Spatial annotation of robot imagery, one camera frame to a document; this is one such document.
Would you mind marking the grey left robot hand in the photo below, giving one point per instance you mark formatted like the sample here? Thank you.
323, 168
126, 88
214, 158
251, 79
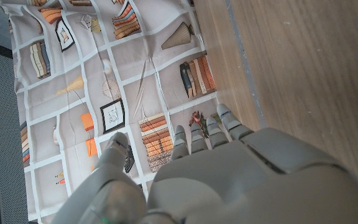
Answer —
235, 180

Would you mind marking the printed bookshelf backdrop cloth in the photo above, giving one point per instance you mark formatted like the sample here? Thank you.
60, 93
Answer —
89, 62

